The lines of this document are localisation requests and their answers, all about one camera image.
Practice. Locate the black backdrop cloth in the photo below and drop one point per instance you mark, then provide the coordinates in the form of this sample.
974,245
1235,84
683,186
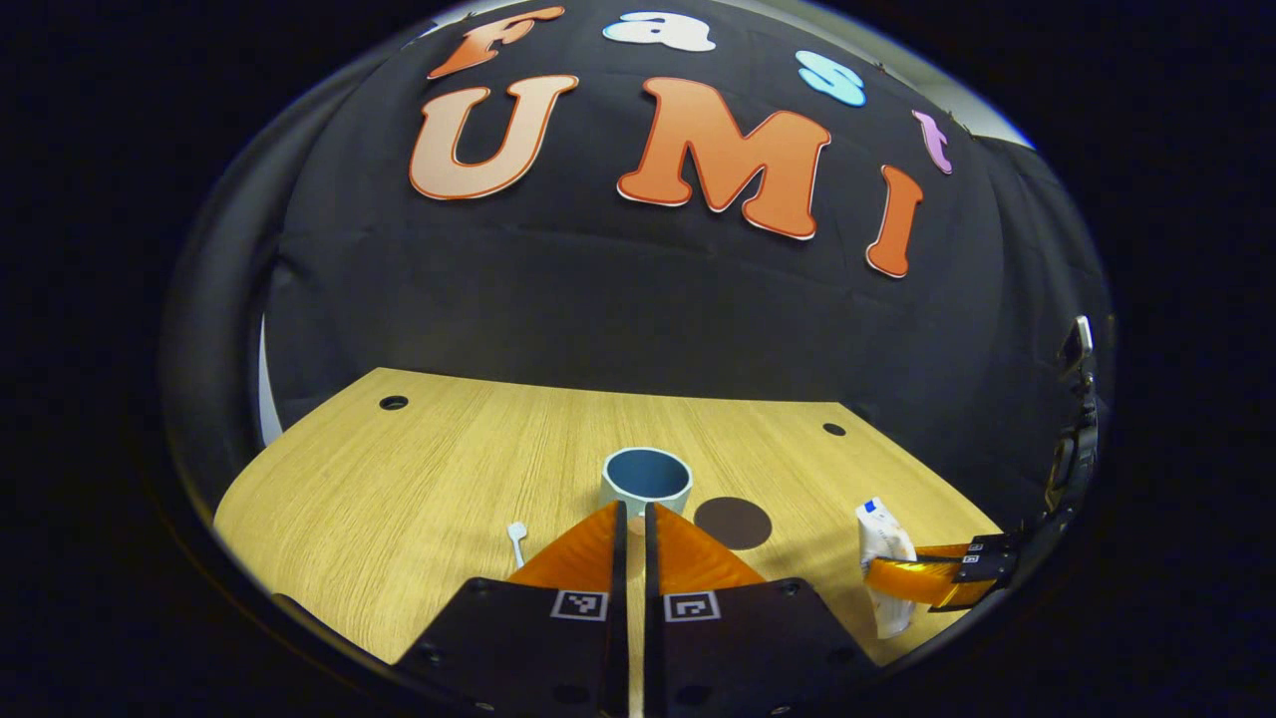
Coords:
648,319

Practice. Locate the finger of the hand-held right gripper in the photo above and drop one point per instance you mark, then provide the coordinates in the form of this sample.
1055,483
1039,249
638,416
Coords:
927,581
982,548

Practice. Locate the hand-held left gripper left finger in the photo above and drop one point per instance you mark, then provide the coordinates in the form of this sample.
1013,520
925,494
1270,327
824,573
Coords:
538,658

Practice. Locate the dark brown round coaster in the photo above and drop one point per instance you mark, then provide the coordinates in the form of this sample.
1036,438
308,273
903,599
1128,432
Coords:
733,522

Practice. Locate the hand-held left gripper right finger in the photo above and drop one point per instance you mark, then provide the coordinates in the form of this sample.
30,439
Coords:
738,658

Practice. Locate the white toothbrush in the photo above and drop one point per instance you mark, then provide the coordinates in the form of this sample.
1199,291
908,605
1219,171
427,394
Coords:
516,534

